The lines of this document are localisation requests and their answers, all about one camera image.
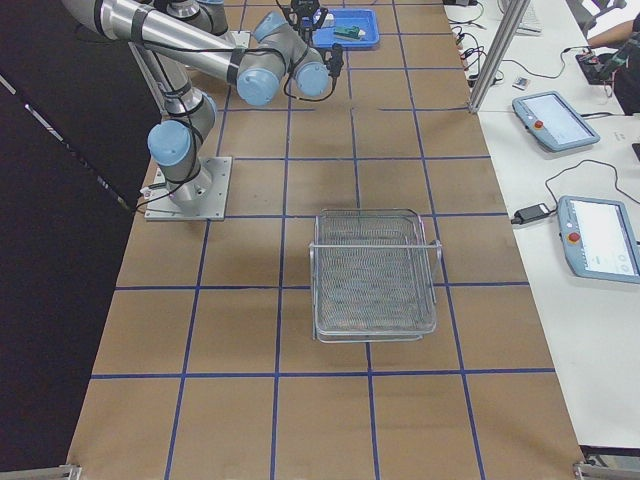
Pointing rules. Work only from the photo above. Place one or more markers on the aluminium frame post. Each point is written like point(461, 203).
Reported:
point(505, 32)

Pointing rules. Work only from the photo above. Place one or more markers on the far teach pendant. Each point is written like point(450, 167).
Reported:
point(553, 122)

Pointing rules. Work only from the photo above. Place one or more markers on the near teach pendant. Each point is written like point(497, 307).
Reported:
point(598, 240)

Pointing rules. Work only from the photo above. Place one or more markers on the teach pendant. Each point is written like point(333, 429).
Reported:
point(598, 240)
point(553, 122)

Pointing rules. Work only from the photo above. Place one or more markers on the person forearm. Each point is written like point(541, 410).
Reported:
point(612, 37)

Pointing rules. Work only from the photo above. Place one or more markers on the green terminal block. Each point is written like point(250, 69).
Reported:
point(352, 33)

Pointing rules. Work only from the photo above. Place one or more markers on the silver wire mesh shelf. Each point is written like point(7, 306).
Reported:
point(371, 278)

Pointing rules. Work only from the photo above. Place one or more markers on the black power adapter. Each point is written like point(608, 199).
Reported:
point(530, 214)

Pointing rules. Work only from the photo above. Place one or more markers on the white grey terminal block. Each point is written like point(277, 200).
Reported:
point(327, 21)

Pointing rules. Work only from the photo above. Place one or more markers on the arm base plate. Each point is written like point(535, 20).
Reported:
point(240, 39)
point(202, 198)

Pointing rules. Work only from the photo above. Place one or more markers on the blue plastic tray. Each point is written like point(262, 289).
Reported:
point(366, 19)

